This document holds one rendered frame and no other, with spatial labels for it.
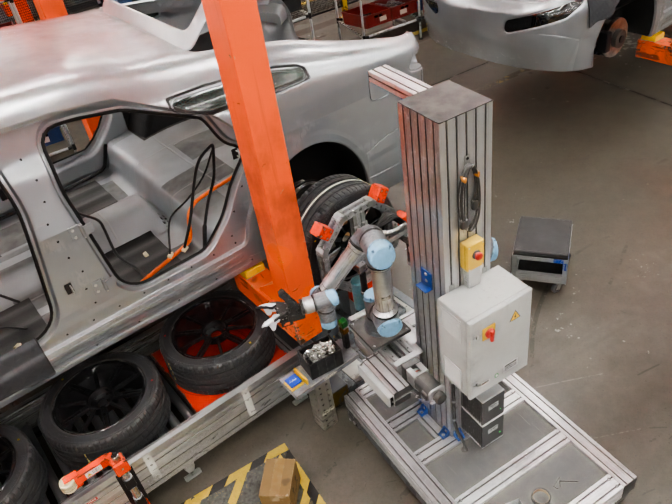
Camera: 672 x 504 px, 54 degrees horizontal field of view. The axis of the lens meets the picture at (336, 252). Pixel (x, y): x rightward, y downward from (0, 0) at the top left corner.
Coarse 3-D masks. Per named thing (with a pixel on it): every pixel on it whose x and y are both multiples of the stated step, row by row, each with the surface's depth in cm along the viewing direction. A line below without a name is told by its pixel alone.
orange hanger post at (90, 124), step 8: (40, 0) 462; (48, 0) 465; (56, 0) 468; (40, 8) 466; (48, 8) 467; (56, 8) 470; (64, 8) 473; (40, 16) 477; (48, 16) 469; (56, 16) 472; (88, 120) 519; (96, 120) 523; (88, 128) 526; (88, 136) 539
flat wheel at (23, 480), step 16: (0, 432) 348; (16, 432) 346; (0, 448) 353; (16, 448) 338; (32, 448) 339; (16, 464) 330; (32, 464) 333; (16, 480) 323; (32, 480) 330; (0, 496) 317; (16, 496) 319; (32, 496) 329
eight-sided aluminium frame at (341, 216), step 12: (360, 204) 359; (372, 204) 363; (384, 204) 371; (336, 216) 354; (348, 216) 356; (336, 228) 353; (324, 240) 358; (396, 240) 389; (324, 252) 355; (324, 264) 360; (324, 276) 366; (348, 288) 381
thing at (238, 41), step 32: (224, 0) 251; (224, 32) 259; (256, 32) 266; (224, 64) 273; (256, 64) 272; (256, 96) 278; (256, 128) 285; (256, 160) 294; (288, 160) 304; (256, 192) 311; (288, 192) 312; (288, 224) 321; (288, 256) 330; (288, 288) 340
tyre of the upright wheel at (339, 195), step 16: (336, 176) 376; (352, 176) 383; (304, 192) 370; (320, 192) 364; (336, 192) 362; (352, 192) 362; (368, 192) 369; (304, 208) 364; (320, 208) 357; (336, 208) 359; (304, 224) 360
